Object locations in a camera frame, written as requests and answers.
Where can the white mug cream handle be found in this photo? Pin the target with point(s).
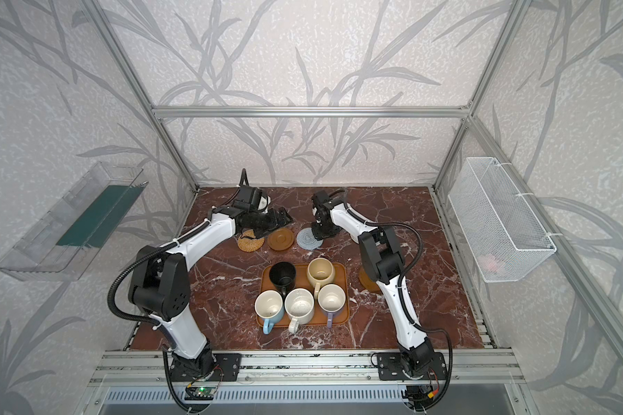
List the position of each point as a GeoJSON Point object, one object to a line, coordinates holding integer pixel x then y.
{"type": "Point", "coordinates": [300, 307]}

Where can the amber brown round coaster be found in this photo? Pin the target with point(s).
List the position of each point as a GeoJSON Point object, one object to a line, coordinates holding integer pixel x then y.
{"type": "Point", "coordinates": [367, 283]}

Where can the cream yellow mug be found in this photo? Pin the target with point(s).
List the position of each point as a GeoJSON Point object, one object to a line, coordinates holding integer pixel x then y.
{"type": "Point", "coordinates": [320, 272]}

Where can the aluminium frame corner post left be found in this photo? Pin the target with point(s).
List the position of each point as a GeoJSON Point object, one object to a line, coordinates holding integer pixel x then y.
{"type": "Point", "coordinates": [99, 19]}

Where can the brown wooden round coaster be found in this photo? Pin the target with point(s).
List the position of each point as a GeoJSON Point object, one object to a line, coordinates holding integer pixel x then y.
{"type": "Point", "coordinates": [281, 239]}

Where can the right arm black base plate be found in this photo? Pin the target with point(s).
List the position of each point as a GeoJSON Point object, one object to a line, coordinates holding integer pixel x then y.
{"type": "Point", "coordinates": [390, 367]}

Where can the grey round felt coaster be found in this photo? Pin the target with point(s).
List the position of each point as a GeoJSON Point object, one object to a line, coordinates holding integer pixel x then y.
{"type": "Point", "coordinates": [306, 240]}

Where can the woven rattan round coaster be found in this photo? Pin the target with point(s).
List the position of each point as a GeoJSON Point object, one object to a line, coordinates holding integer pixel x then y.
{"type": "Point", "coordinates": [246, 244]}

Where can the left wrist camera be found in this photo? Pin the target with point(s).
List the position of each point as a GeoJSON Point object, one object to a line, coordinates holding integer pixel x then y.
{"type": "Point", "coordinates": [250, 199]}

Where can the green circuit board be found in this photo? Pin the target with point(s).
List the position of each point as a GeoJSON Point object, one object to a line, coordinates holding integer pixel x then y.
{"type": "Point", "coordinates": [194, 392]}

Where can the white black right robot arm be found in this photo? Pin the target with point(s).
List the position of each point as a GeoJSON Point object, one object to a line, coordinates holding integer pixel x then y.
{"type": "Point", "coordinates": [383, 261]}

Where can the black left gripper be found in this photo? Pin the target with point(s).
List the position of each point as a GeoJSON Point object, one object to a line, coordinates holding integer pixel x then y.
{"type": "Point", "coordinates": [269, 220]}

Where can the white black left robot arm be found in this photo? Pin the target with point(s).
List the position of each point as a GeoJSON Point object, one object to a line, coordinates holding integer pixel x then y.
{"type": "Point", "coordinates": [160, 284]}

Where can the aluminium frame corner post right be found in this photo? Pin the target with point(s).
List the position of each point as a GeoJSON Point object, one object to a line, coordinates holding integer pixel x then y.
{"type": "Point", "coordinates": [513, 20]}

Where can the white mug purple handle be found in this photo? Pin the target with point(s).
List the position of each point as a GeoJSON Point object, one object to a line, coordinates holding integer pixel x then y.
{"type": "Point", "coordinates": [332, 300]}

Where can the black mug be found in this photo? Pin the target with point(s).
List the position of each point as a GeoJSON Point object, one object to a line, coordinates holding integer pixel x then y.
{"type": "Point", "coordinates": [283, 277]}

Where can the aluminium frame corner post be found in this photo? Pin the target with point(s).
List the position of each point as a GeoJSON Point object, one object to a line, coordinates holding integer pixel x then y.
{"type": "Point", "coordinates": [99, 19]}
{"type": "Point", "coordinates": [513, 20]}

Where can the white mug blue handle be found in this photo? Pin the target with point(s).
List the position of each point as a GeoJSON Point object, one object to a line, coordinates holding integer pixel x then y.
{"type": "Point", "coordinates": [269, 307]}

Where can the clear plastic wall bin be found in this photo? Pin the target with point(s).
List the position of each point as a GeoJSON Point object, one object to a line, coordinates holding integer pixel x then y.
{"type": "Point", "coordinates": [62, 244]}

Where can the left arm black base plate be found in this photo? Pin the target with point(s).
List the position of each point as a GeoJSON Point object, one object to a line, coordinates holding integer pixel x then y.
{"type": "Point", "coordinates": [208, 367]}

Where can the orange brown serving tray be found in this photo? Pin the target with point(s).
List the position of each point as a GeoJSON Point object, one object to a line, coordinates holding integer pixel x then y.
{"type": "Point", "coordinates": [319, 318]}

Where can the aluminium frame back crossbar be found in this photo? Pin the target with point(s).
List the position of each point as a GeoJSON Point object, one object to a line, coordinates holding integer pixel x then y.
{"type": "Point", "coordinates": [167, 112]}

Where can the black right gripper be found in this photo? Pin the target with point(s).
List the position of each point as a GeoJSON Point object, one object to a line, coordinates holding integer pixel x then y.
{"type": "Point", "coordinates": [321, 226]}

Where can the aluminium front rail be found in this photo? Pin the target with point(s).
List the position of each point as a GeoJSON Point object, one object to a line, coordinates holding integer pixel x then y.
{"type": "Point", "coordinates": [305, 367]}

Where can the white wire mesh basket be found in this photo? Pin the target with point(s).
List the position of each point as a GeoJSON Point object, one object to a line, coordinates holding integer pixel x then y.
{"type": "Point", "coordinates": [496, 218]}

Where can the pink object in basket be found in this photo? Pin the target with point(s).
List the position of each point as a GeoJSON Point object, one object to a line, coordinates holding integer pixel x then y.
{"type": "Point", "coordinates": [491, 264]}

